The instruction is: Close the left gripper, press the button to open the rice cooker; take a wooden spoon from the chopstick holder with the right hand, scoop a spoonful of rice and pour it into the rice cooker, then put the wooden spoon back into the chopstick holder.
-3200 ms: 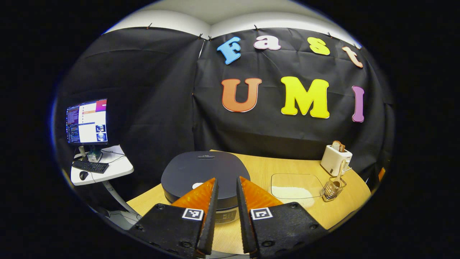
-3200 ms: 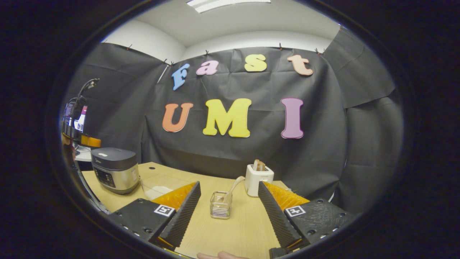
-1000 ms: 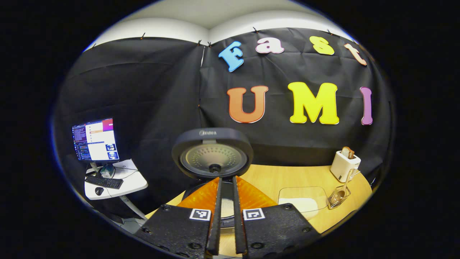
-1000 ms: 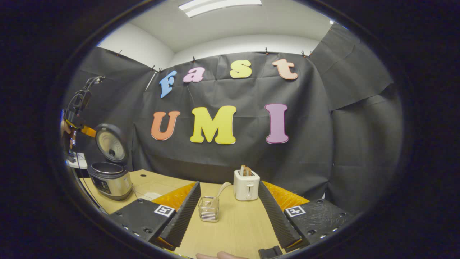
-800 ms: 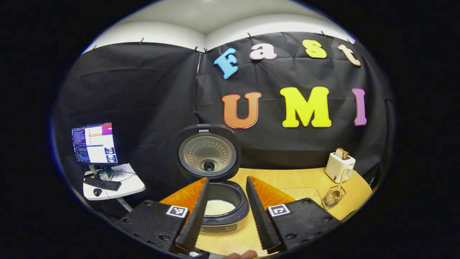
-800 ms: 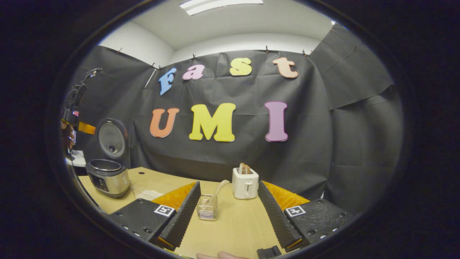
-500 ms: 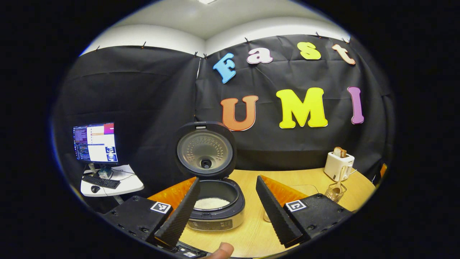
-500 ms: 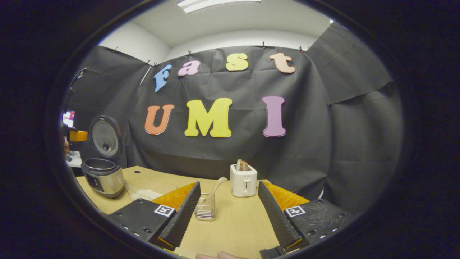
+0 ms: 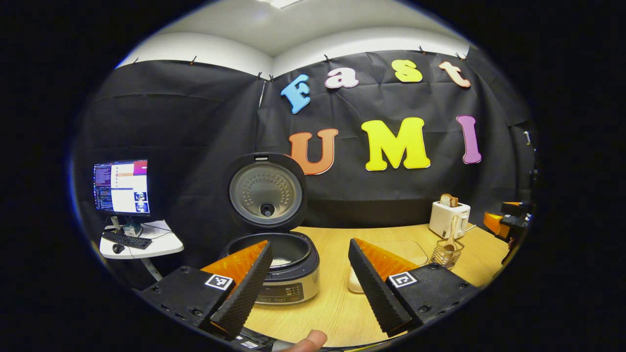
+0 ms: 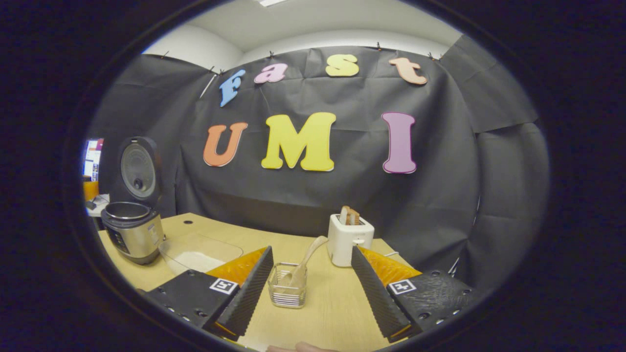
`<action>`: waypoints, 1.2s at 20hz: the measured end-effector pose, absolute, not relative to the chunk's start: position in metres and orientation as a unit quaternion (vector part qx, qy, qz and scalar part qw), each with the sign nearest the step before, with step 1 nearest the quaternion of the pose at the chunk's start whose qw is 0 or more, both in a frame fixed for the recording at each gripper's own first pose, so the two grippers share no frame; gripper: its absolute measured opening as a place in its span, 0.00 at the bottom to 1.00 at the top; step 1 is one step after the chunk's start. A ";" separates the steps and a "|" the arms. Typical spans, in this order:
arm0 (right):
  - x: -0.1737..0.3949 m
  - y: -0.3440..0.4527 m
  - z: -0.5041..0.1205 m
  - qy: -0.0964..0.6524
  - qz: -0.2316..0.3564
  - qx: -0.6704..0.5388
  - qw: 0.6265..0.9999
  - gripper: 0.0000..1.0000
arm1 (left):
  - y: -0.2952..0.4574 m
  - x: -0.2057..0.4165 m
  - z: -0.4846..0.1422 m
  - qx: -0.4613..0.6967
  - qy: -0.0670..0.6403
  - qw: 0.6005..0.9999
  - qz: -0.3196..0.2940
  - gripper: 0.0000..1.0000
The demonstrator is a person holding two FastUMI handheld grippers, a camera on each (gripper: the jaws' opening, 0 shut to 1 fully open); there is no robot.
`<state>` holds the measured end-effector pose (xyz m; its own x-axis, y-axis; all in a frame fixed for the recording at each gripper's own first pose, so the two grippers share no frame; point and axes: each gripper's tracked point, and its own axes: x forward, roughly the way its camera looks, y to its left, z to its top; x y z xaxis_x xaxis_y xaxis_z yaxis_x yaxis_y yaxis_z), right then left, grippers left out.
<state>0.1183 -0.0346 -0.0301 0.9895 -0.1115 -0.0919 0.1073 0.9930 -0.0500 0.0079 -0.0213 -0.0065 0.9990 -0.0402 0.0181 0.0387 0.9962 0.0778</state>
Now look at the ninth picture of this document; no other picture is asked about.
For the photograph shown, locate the computer monitor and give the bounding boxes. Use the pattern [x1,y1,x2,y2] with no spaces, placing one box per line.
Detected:
[93,159,151,233]

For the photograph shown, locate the wire chopstick holder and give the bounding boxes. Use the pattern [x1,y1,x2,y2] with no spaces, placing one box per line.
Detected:
[430,238,465,270]

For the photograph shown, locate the silver black rice cooker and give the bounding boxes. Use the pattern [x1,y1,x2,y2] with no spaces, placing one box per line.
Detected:
[220,153,321,306]

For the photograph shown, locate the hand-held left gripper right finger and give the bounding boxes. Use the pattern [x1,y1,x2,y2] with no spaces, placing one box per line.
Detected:
[348,238,482,338]

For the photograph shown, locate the black keyboard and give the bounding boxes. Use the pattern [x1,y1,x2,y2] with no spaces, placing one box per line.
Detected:
[102,231,153,250]

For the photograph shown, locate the clear plastic rice container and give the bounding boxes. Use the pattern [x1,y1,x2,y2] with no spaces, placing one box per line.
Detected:
[348,239,429,294]

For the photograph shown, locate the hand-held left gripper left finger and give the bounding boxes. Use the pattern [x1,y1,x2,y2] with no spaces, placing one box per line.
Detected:
[139,240,273,341]

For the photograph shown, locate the white toaster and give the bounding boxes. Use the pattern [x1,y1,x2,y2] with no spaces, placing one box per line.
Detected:
[429,200,471,239]

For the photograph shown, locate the white side table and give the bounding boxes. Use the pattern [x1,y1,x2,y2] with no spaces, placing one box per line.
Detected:
[99,220,185,282]

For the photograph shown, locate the wooden spoon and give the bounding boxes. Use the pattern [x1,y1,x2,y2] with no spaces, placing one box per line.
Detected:
[442,215,463,253]

